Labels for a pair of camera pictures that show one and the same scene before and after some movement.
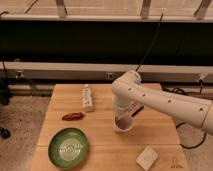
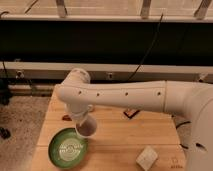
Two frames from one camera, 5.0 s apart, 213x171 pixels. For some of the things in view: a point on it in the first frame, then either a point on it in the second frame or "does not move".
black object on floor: x=4 y=133 does not move
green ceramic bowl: x=68 y=148 does not move
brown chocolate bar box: x=134 y=108 does not move
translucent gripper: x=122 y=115 → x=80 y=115
